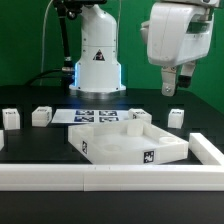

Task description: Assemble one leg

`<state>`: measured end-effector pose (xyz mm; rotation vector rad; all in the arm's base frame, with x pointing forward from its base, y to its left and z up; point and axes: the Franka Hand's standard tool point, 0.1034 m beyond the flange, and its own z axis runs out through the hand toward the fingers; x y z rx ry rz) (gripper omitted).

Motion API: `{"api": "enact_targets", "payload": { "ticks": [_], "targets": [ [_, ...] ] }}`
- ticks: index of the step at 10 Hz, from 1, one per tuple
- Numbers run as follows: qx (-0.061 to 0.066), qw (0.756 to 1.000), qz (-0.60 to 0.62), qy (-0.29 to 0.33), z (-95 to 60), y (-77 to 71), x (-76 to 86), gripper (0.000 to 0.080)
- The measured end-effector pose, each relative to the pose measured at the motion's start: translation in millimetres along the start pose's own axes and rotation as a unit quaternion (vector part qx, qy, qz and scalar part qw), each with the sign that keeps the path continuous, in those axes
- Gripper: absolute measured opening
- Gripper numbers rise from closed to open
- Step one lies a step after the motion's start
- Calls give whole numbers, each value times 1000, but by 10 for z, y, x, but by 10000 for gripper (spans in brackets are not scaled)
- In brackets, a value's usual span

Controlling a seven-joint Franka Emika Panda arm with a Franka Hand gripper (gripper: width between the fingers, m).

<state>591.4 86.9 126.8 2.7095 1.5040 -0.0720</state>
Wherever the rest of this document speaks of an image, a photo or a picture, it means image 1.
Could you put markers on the white square table top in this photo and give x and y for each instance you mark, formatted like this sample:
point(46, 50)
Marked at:
point(130, 142)

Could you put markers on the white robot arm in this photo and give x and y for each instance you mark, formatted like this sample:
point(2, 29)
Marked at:
point(98, 73)

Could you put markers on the white block at left edge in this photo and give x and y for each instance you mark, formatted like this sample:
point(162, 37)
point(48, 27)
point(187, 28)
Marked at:
point(1, 139)

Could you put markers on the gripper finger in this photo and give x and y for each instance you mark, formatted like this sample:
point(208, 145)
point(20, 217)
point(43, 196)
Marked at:
point(168, 80)
point(187, 71)

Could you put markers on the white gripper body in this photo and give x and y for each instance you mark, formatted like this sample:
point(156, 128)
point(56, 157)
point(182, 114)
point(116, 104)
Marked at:
point(175, 34)

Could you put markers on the white obstacle fence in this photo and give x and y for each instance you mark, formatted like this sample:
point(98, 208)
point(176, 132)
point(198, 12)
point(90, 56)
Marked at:
point(111, 178)

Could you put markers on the white paper with tags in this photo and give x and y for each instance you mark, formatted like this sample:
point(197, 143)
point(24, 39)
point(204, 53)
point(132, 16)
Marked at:
point(81, 116)

